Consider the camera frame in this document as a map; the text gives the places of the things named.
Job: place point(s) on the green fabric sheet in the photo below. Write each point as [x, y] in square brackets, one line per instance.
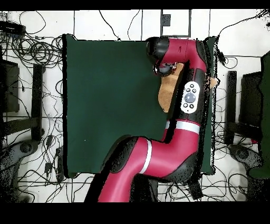
[266, 105]

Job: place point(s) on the black power adapter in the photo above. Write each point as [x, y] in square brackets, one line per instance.
[221, 59]

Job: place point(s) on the black network switch box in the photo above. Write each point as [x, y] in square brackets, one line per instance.
[12, 28]

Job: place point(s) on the grey square floor frame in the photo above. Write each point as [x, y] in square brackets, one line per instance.
[165, 20]

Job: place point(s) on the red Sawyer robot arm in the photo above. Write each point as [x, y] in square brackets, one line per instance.
[168, 156]

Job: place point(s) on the black metal stand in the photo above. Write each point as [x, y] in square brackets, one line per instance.
[37, 95]
[231, 95]

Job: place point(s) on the black power strip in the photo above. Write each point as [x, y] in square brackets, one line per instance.
[196, 190]

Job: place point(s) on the dark green table cloth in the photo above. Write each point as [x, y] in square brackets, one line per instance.
[116, 95]

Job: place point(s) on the grey swivel chair base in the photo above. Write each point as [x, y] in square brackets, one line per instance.
[242, 153]
[25, 148]

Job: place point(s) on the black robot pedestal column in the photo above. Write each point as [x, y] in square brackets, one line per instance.
[145, 190]

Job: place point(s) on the tan terry towel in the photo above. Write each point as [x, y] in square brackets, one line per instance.
[168, 93]

